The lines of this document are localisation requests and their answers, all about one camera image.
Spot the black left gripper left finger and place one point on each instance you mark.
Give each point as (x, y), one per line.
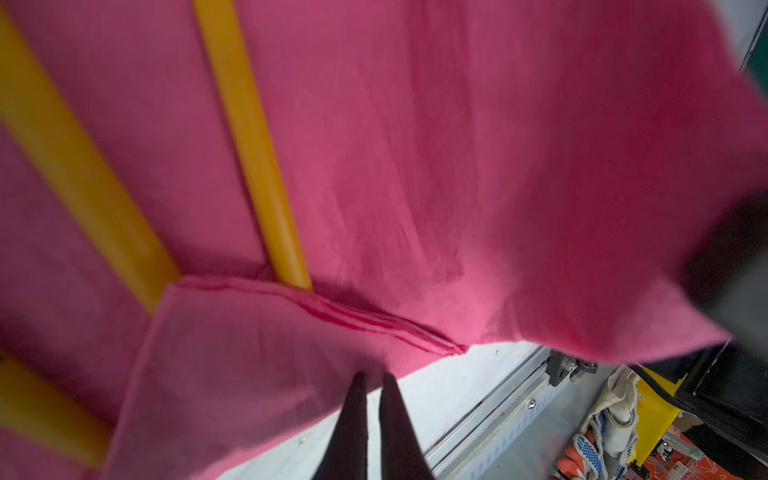
(346, 453)

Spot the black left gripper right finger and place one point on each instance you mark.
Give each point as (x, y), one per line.
(401, 455)

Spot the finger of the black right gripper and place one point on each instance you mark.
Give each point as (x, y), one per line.
(726, 277)

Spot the orange plastic knife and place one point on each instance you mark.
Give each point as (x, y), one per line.
(227, 53)

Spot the pink paper napkin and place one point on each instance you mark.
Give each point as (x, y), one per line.
(461, 173)

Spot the yellow plastic spoon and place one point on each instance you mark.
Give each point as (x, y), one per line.
(34, 409)

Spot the orange plastic fork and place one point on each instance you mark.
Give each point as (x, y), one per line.
(59, 148)

